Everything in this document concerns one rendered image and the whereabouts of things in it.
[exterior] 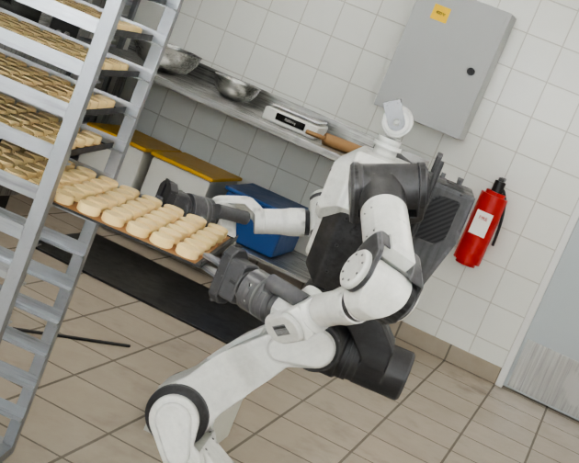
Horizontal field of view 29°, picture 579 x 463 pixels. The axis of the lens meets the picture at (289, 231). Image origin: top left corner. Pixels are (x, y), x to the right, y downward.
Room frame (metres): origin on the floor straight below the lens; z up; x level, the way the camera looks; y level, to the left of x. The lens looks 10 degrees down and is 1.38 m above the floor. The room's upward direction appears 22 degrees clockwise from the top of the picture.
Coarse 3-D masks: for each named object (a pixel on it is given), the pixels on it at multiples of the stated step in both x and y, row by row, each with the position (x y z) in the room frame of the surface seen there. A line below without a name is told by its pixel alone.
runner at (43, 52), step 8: (0, 32) 2.27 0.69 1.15; (8, 32) 2.27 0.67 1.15; (0, 40) 2.27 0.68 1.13; (8, 40) 2.27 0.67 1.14; (16, 40) 2.27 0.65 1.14; (24, 40) 2.27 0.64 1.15; (32, 40) 2.27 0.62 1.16; (16, 48) 2.27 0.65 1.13; (24, 48) 2.27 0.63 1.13; (32, 48) 2.27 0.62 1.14; (40, 48) 2.27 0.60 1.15; (48, 48) 2.27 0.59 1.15; (40, 56) 2.27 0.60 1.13; (48, 56) 2.27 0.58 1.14; (56, 56) 2.26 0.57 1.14; (64, 56) 2.26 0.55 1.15; (56, 64) 2.26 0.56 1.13; (64, 64) 2.26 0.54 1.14; (72, 64) 2.26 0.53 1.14; (80, 64) 2.26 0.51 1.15; (72, 72) 2.26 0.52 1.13
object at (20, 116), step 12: (0, 96) 2.62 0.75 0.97; (0, 108) 2.45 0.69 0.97; (12, 108) 2.51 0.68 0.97; (24, 108) 2.58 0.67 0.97; (0, 120) 2.31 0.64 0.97; (12, 120) 2.37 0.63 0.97; (24, 120) 2.43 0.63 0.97; (36, 120) 2.50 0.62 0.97; (48, 120) 2.57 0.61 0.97; (36, 132) 2.36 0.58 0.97; (48, 132) 2.43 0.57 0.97; (84, 132) 2.61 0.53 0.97; (84, 144) 2.50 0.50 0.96; (96, 144) 2.62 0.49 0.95
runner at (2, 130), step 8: (0, 128) 2.27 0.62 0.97; (8, 128) 2.27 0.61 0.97; (0, 136) 2.27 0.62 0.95; (8, 136) 2.27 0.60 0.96; (16, 136) 2.27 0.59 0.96; (24, 136) 2.26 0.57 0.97; (32, 136) 2.26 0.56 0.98; (16, 144) 2.27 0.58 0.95; (24, 144) 2.26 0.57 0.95; (32, 144) 2.26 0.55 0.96; (40, 144) 2.26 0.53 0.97; (48, 144) 2.26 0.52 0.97; (40, 152) 2.26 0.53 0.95; (48, 152) 2.26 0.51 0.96
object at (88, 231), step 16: (176, 16) 2.69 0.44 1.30; (160, 48) 2.68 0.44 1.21; (144, 64) 2.68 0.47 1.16; (144, 96) 2.68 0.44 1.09; (128, 128) 2.68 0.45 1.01; (128, 144) 2.69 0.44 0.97; (112, 160) 2.68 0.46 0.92; (96, 224) 2.68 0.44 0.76; (80, 240) 2.68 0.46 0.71; (80, 272) 2.70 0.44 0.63; (64, 304) 2.68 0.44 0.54; (48, 336) 2.68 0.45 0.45; (32, 368) 2.68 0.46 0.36; (32, 400) 2.70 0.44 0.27; (16, 432) 2.68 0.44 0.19
